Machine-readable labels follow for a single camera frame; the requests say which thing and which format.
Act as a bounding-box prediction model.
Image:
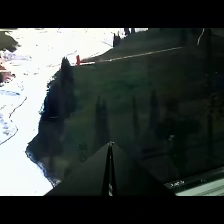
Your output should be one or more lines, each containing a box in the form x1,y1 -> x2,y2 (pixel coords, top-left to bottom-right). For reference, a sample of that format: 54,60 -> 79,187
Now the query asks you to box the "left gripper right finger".
110,141 -> 176,197

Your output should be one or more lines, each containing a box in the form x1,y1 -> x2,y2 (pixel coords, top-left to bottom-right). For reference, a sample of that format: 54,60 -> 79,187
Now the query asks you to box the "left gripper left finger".
45,141 -> 111,197

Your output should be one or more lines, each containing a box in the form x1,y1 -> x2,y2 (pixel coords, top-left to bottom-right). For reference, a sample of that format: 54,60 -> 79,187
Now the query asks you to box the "silver frame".
175,176 -> 224,197

